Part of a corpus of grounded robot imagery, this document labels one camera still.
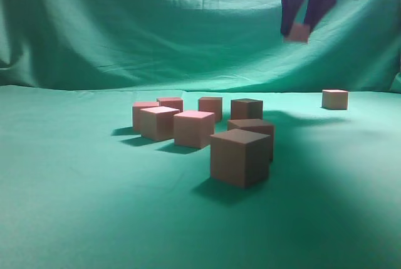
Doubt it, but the pink cube column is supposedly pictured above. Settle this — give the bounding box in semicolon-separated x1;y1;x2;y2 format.
157;97;184;112
140;106;180;141
231;98;263;120
132;102;159;132
227;119;275;162
174;110;215;149
198;97;223;122
321;89;348;110
284;23;311;43

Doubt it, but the green cloth backdrop and cover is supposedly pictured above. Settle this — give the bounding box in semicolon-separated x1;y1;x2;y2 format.
1;0;400;268

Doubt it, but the pink cube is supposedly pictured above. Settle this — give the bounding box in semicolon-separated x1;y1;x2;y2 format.
210;129;271;188

